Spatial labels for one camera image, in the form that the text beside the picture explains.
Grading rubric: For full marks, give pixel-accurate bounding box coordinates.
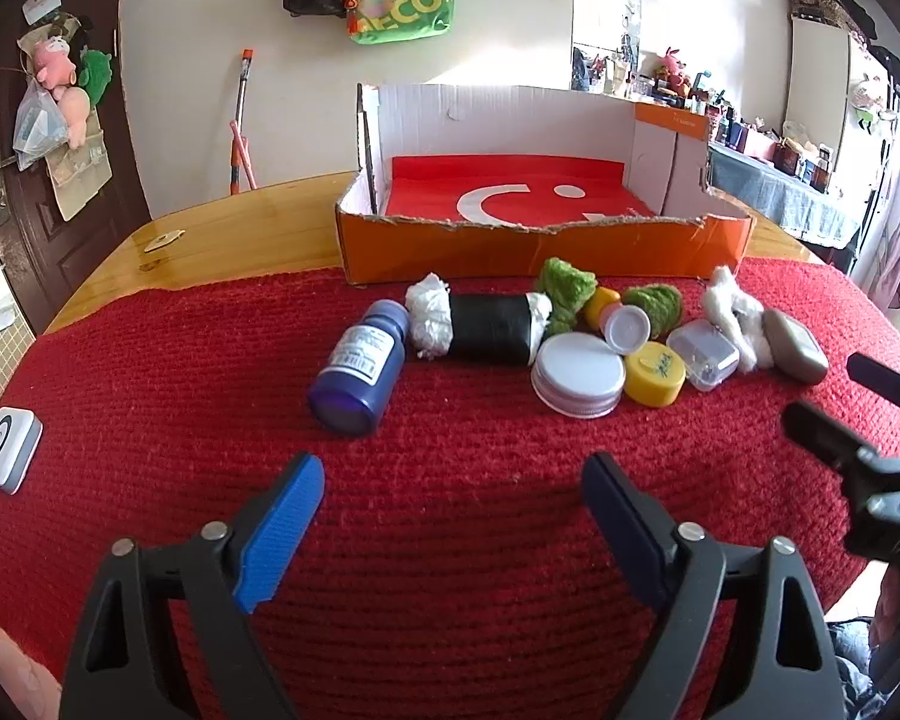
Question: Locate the yellow bottle cap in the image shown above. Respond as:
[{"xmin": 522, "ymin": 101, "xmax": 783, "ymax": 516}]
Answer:
[{"xmin": 624, "ymin": 341, "xmax": 688, "ymax": 407}]

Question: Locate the clear plastic bag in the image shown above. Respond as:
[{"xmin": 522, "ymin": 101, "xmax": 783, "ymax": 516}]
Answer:
[{"xmin": 11, "ymin": 82, "xmax": 72, "ymax": 170}]

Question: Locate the pale pink plush toy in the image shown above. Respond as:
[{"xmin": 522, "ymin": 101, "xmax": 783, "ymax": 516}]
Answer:
[{"xmin": 60, "ymin": 86, "xmax": 95, "ymax": 147}]

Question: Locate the black roll with white paper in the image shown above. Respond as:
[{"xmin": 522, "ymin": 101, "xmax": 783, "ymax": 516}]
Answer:
[{"xmin": 405, "ymin": 272, "xmax": 554, "ymax": 367}]

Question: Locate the white cotton wad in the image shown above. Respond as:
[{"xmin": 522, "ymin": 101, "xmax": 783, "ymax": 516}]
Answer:
[{"xmin": 701, "ymin": 265, "xmax": 775, "ymax": 374}]

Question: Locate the green plush toy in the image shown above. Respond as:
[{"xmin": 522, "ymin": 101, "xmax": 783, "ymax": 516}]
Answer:
[{"xmin": 79, "ymin": 49, "xmax": 113, "ymax": 106}]

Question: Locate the metal mop handle orange tip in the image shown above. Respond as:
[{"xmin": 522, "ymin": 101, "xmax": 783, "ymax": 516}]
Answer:
[{"xmin": 229, "ymin": 49, "xmax": 254, "ymax": 196}]

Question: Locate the blue dresser cloth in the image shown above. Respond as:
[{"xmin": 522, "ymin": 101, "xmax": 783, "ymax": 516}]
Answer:
[{"xmin": 709, "ymin": 142, "xmax": 863, "ymax": 245}]

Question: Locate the dark brown door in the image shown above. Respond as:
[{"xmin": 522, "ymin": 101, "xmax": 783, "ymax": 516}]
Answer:
[{"xmin": 0, "ymin": 0, "xmax": 151, "ymax": 338}]

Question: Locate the leopard print bag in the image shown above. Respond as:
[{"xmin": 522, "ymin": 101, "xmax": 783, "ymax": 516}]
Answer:
[{"xmin": 787, "ymin": 0, "xmax": 867, "ymax": 35}]

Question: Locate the beige cloth pocket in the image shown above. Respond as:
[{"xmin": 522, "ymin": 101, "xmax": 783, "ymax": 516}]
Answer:
[{"xmin": 45, "ymin": 127, "xmax": 113, "ymax": 222}]

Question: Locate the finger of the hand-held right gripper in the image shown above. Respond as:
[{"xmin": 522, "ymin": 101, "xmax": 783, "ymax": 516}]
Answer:
[
  {"xmin": 846, "ymin": 352, "xmax": 900, "ymax": 428},
  {"xmin": 782, "ymin": 400, "xmax": 884, "ymax": 485}
]

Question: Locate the black hat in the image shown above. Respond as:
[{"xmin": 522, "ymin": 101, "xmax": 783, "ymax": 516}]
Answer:
[{"xmin": 866, "ymin": 45, "xmax": 900, "ymax": 98}]

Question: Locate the blue plastic bottle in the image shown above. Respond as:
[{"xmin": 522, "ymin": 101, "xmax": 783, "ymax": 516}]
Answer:
[{"xmin": 306, "ymin": 300, "xmax": 411, "ymax": 436}]

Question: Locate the large white jar lid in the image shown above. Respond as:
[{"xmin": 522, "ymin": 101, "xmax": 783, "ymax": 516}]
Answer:
[{"xmin": 531, "ymin": 332, "xmax": 627, "ymax": 419}]

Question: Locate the pink rabbit plush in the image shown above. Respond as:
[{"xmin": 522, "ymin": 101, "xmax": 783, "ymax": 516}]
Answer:
[{"xmin": 656, "ymin": 45, "xmax": 695, "ymax": 95}]

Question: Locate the pink plastic handle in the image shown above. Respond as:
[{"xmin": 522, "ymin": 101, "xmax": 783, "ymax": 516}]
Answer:
[{"xmin": 229, "ymin": 120, "xmax": 257, "ymax": 192}]

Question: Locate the red paper sheet with smile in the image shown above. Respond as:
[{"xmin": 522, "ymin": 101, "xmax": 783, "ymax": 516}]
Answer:
[{"xmin": 386, "ymin": 155, "xmax": 661, "ymax": 228}]

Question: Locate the white wardrobe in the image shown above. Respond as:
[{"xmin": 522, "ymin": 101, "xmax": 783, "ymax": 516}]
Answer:
[{"xmin": 784, "ymin": 0, "xmax": 900, "ymax": 173}]

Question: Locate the green fuzzy pompom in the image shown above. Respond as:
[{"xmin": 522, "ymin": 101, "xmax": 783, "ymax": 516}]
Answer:
[
  {"xmin": 534, "ymin": 257, "xmax": 599, "ymax": 337},
  {"xmin": 621, "ymin": 283, "xmax": 683, "ymax": 338}
]

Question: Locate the small clear plastic box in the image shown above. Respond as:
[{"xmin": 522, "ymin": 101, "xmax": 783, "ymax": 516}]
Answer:
[{"xmin": 666, "ymin": 319, "xmax": 741, "ymax": 392}]

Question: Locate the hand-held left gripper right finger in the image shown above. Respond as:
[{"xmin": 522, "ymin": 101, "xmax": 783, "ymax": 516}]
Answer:
[{"xmin": 581, "ymin": 452, "xmax": 847, "ymax": 720}]

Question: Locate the white square device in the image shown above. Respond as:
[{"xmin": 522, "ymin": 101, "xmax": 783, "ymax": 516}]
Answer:
[{"xmin": 0, "ymin": 406, "xmax": 44, "ymax": 496}]

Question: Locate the orange cardboard box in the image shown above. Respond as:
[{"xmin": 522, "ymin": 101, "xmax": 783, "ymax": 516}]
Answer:
[{"xmin": 335, "ymin": 82, "xmax": 757, "ymax": 286}]

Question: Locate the small yellow-haired doll figure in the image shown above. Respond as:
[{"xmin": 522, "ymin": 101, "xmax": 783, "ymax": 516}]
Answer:
[{"xmin": 583, "ymin": 286, "xmax": 652, "ymax": 356}]

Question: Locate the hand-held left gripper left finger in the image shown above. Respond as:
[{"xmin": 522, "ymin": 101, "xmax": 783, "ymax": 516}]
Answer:
[{"xmin": 58, "ymin": 452, "xmax": 326, "ymax": 720}]

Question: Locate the grey-brown earbud case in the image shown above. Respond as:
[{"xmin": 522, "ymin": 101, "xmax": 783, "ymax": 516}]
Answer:
[{"xmin": 761, "ymin": 307, "xmax": 830, "ymax": 385}]

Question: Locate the red knitted mat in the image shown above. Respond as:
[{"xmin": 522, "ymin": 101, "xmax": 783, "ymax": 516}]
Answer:
[{"xmin": 0, "ymin": 255, "xmax": 900, "ymax": 720}]

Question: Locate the row of cosmetics bottles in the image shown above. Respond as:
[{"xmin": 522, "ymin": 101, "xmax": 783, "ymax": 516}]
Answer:
[{"xmin": 570, "ymin": 45, "xmax": 841, "ymax": 192}]

